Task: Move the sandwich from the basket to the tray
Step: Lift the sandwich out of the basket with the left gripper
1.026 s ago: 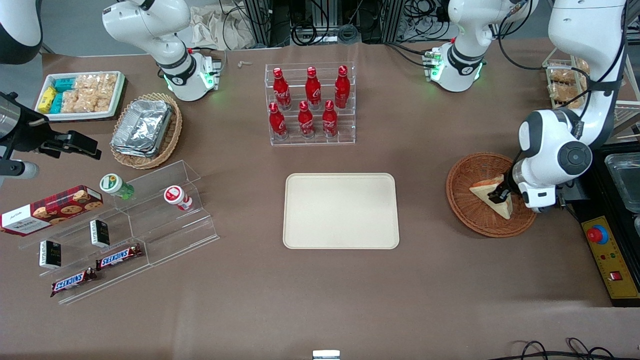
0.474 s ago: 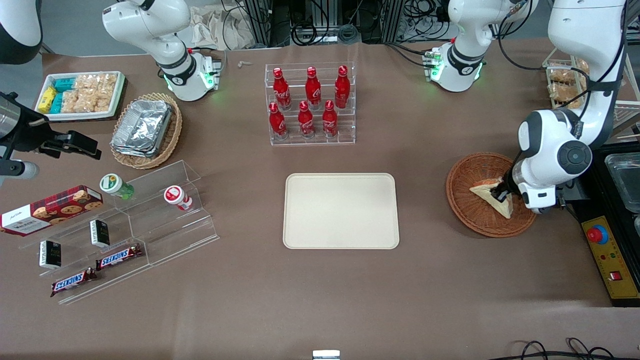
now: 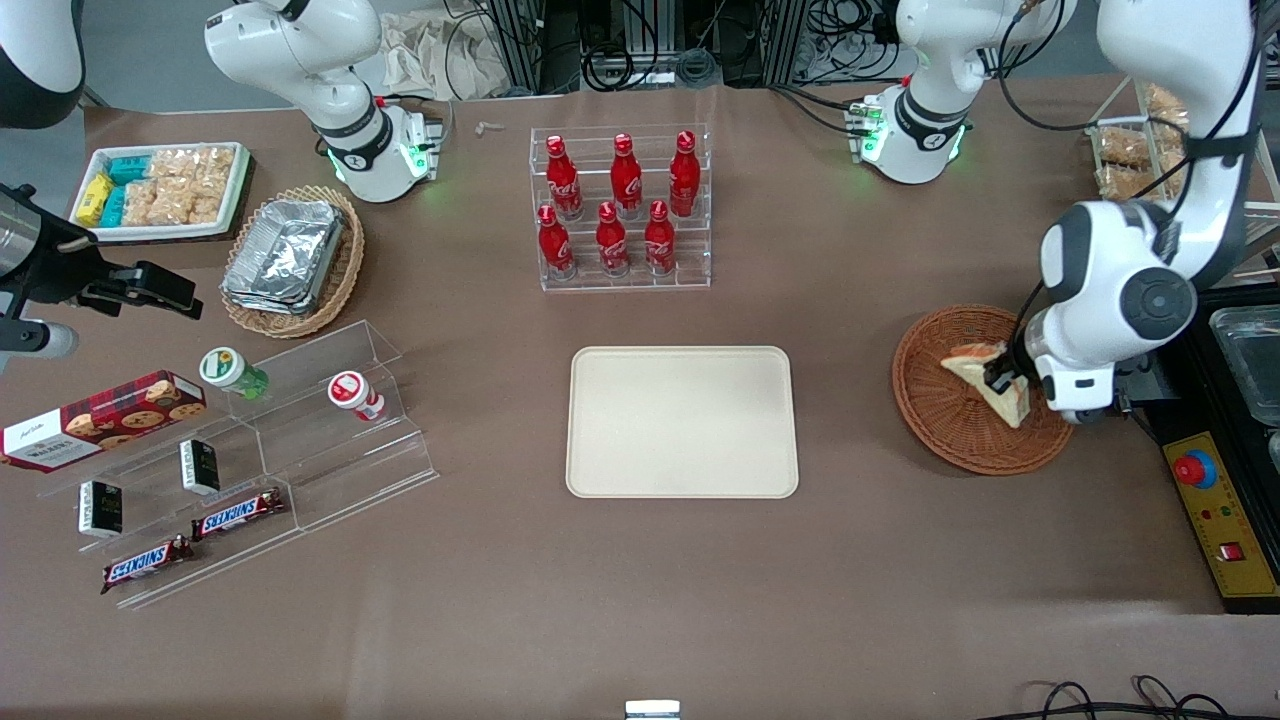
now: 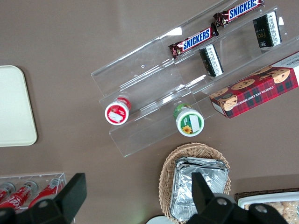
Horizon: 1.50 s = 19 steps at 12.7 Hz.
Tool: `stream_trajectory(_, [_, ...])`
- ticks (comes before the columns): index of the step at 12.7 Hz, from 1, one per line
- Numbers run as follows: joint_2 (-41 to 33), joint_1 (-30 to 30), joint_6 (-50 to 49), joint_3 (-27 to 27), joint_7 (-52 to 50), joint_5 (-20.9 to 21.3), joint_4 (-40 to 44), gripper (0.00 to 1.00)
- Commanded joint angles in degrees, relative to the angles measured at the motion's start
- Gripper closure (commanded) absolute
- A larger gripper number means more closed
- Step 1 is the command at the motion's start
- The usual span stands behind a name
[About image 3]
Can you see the round brown wicker basket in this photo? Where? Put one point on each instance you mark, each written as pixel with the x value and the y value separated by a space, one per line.
pixel 940 420

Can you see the small silver metal piece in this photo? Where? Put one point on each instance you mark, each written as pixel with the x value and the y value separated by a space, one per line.
pixel 652 710

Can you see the white snack tray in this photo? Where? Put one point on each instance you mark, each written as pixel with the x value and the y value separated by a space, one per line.
pixel 235 190

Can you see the red emergency stop button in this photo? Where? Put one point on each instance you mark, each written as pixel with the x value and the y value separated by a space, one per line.
pixel 1195 469

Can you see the small black box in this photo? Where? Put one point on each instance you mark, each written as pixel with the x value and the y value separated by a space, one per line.
pixel 200 467
pixel 100 508

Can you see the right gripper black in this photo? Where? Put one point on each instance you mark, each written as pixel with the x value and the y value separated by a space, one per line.
pixel 62 268

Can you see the clear rice cracker bag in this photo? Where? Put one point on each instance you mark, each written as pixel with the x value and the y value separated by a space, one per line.
pixel 215 165
pixel 175 162
pixel 170 202
pixel 206 200
pixel 137 203

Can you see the red cola bottle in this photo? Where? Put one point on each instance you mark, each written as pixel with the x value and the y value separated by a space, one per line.
pixel 563 185
pixel 684 178
pixel 659 240
pixel 555 245
pixel 611 243
pixel 626 180

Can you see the stacked aluminium foil trays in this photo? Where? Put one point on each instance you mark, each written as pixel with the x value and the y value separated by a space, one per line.
pixel 285 255

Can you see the yellow snack packet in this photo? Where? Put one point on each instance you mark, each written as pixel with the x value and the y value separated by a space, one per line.
pixel 94 198

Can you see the brown fried snack bag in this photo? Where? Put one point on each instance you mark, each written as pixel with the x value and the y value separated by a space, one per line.
pixel 1125 182
pixel 1165 105
pixel 1122 147

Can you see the teal snack packet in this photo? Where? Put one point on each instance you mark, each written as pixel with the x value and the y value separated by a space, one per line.
pixel 114 207
pixel 130 167

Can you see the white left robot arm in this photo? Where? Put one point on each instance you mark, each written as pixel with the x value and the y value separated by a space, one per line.
pixel 1140 250

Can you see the small grey clip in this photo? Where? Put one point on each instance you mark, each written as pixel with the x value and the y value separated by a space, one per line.
pixel 490 127

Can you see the green cap small bottle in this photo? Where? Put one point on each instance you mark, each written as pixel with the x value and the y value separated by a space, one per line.
pixel 228 370

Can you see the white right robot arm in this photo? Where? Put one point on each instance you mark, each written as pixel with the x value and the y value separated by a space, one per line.
pixel 300 50

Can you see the triangular sandwich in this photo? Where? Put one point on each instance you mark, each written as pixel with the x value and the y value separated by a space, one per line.
pixel 965 362

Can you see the oval tan wicker basket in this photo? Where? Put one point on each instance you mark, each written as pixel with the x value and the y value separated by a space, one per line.
pixel 345 270

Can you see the yellow control panel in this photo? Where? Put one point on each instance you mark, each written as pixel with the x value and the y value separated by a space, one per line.
pixel 1225 520

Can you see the clear rectangular container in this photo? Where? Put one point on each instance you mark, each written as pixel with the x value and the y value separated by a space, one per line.
pixel 1250 355

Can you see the clear acrylic stepped display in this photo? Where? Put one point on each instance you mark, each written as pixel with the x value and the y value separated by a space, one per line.
pixel 340 470

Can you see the black appliance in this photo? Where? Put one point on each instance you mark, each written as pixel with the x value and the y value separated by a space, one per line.
pixel 1250 300

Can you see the red cap small bottle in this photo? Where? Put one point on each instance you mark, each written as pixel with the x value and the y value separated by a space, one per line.
pixel 352 393

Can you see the cream rectangular tray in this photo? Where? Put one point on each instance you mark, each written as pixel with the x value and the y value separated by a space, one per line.
pixel 680 420

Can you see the clear acrylic bottle rack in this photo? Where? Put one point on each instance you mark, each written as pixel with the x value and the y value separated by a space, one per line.
pixel 700 200

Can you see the crumpled brown paper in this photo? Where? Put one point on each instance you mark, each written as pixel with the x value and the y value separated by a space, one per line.
pixel 430 55

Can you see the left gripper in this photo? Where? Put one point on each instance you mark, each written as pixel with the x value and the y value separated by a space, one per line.
pixel 1001 378

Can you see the red tartan cookie box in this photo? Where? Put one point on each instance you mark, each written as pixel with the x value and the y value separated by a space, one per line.
pixel 100 420

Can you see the Snickers chocolate bar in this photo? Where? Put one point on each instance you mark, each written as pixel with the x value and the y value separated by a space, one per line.
pixel 145 564
pixel 238 514

